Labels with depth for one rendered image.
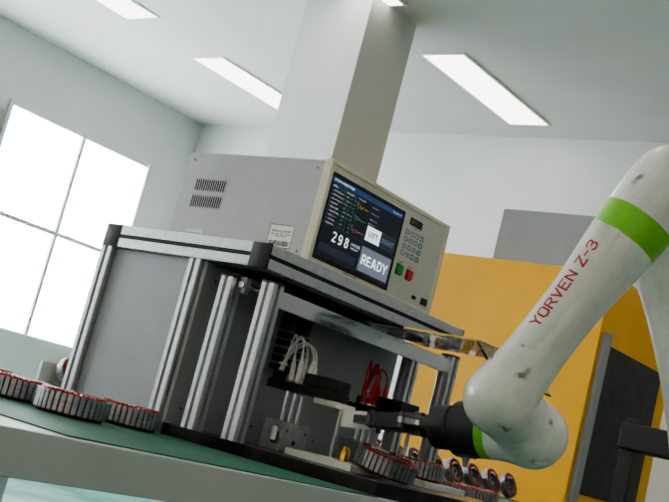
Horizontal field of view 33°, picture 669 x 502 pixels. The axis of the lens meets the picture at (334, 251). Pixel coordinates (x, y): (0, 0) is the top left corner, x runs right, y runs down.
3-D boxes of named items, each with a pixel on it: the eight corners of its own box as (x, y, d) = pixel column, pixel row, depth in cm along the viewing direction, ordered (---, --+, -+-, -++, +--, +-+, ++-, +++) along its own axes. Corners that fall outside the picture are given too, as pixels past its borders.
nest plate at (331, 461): (397, 482, 202) (398, 475, 202) (349, 471, 190) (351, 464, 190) (333, 464, 211) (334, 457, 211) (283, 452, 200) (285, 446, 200)
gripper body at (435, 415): (440, 446, 184) (393, 442, 190) (466, 453, 191) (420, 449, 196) (446, 401, 186) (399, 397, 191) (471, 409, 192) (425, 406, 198)
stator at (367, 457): (424, 492, 193) (432, 471, 193) (374, 476, 187) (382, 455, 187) (388, 470, 202) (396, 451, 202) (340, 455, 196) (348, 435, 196)
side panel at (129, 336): (164, 434, 202) (211, 263, 207) (152, 431, 200) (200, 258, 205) (67, 405, 220) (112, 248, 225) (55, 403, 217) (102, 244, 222)
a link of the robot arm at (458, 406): (504, 402, 190) (477, 392, 183) (495, 472, 187) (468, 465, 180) (472, 400, 193) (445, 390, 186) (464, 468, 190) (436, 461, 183)
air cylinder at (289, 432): (303, 456, 211) (310, 427, 212) (278, 450, 205) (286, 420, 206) (283, 450, 214) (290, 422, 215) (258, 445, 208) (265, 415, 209)
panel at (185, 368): (370, 469, 251) (402, 340, 255) (164, 421, 200) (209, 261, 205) (366, 468, 251) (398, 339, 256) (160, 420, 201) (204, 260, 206)
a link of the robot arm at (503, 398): (661, 277, 174) (607, 250, 182) (636, 237, 166) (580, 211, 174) (518, 461, 170) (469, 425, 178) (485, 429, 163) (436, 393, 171)
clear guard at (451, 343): (552, 396, 227) (557, 369, 228) (495, 374, 209) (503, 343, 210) (419, 371, 248) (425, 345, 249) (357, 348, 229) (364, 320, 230)
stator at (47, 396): (118, 428, 170) (125, 404, 171) (58, 415, 162) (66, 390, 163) (77, 415, 178) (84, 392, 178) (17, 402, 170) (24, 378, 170)
